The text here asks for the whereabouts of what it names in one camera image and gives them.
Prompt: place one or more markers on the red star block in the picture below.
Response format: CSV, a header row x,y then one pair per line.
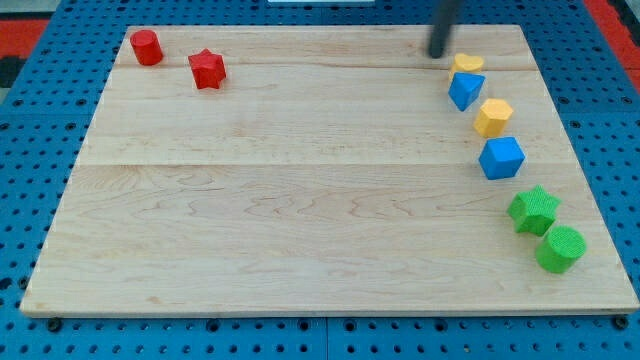
x,y
208,69

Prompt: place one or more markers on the yellow heart block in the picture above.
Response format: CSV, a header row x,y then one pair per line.
x,y
465,63

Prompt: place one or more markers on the green star block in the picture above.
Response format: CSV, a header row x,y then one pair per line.
x,y
533,211

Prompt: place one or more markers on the light wooden board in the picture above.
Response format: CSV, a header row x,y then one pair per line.
x,y
329,175

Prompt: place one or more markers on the blue triangle block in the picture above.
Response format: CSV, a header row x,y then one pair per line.
x,y
465,88

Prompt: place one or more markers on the yellow hexagon block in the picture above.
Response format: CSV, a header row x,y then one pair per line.
x,y
493,117

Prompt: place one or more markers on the blue cube block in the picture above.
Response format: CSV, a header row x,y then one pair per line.
x,y
501,158

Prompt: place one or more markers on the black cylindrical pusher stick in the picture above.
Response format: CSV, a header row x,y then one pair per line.
x,y
445,16

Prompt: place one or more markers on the red cylinder block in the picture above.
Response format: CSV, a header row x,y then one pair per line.
x,y
146,47

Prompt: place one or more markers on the green cylinder block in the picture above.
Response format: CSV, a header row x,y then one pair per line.
x,y
560,249

